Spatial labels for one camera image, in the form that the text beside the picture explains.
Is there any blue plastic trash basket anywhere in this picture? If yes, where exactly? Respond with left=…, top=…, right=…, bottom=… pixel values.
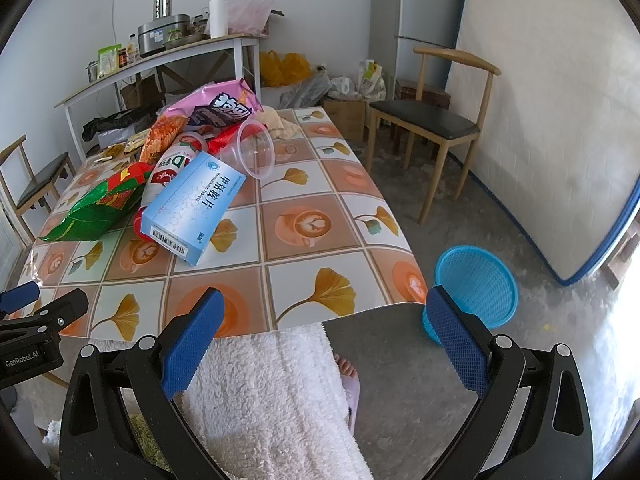
left=434, top=245, right=518, bottom=328

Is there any green red snack bag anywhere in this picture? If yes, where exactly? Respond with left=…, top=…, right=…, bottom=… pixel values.
left=39, top=162, right=154, bottom=243

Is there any blue white medicine box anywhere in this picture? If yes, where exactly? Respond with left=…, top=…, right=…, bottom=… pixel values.
left=140, top=153, right=245, bottom=266

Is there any white AD milk bottle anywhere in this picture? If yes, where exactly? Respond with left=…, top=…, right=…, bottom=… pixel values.
left=132, top=131, right=207, bottom=240

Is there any orange snack bag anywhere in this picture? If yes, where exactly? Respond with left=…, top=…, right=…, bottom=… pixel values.
left=139, top=114, right=188, bottom=165

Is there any clear plastic cup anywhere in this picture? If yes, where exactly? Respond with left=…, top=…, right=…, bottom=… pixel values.
left=215, top=119, right=276, bottom=180

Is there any pink purple snack bag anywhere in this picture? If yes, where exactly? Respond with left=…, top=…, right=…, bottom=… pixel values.
left=160, top=79, right=262, bottom=133

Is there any red snack wrapper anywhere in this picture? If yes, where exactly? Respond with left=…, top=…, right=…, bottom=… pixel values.
left=207, top=122, right=243, bottom=156

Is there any beige paper napkin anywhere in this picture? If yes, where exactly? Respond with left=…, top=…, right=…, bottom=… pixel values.
left=254, top=106, right=303, bottom=140

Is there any left wooden chair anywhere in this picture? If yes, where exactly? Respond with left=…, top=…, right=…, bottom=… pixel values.
left=0, top=134, right=76, bottom=244

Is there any bare foot in slipper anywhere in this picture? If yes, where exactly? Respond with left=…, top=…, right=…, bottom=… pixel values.
left=334, top=354, right=360, bottom=434

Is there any patterned tablecloth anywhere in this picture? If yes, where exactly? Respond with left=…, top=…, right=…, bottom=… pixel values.
left=20, top=107, right=427, bottom=341

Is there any black bag under table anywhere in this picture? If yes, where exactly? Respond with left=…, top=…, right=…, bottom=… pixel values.
left=81, top=106, right=156, bottom=142

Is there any white blue-edged mattress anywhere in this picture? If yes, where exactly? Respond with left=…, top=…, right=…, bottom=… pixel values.
left=458, top=0, right=639, bottom=285

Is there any green packet on shelf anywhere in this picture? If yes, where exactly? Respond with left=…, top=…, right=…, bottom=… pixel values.
left=98, top=44, right=122, bottom=78

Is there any wooden chair black seat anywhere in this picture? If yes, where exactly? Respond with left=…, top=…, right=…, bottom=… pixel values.
left=364, top=47, right=501, bottom=223

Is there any cardboard box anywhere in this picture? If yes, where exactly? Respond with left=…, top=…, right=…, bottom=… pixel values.
left=322, top=99, right=367, bottom=141

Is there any metal rice cooker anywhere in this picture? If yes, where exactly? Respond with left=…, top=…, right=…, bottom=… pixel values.
left=138, top=14, right=191, bottom=58

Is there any steel utensil holder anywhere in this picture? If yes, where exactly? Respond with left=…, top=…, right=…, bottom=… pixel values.
left=153, top=0, right=172, bottom=20

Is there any white side table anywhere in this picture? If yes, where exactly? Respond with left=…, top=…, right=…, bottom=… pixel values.
left=55, top=34, right=267, bottom=162

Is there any yellow plastic bag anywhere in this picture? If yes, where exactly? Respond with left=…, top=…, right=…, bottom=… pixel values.
left=259, top=50, right=314, bottom=88

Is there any paper towel roll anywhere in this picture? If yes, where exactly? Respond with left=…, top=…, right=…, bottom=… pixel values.
left=208, top=0, right=229, bottom=39

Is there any pink plastic bag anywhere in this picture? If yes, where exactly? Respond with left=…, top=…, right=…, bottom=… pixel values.
left=224, top=0, right=276, bottom=36

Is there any grey refrigerator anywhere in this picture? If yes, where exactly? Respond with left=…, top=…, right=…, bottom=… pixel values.
left=368, top=0, right=465, bottom=99

